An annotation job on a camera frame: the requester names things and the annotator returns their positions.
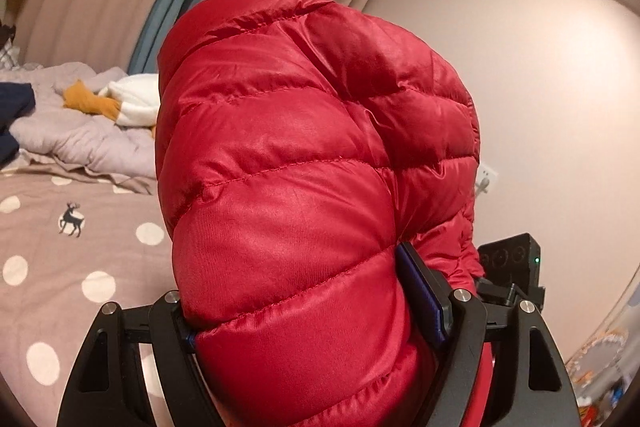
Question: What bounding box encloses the polka dot bed sheet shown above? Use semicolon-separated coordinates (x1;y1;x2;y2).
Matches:
1;173;176;426

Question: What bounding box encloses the white goose plush toy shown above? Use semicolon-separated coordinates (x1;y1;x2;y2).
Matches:
62;74;160;129

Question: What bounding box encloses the white wall power strip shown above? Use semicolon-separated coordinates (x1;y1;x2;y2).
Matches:
474;162;499;196

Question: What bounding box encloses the light purple quilt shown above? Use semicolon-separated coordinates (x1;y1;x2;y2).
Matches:
1;62;156;195

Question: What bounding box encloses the plaid pillow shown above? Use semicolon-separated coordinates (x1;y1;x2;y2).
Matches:
0;39;21;70

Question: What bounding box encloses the red down jacket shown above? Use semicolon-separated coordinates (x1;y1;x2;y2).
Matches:
156;0;483;426

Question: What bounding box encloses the navy blue garment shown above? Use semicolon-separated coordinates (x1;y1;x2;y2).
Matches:
0;82;36;167

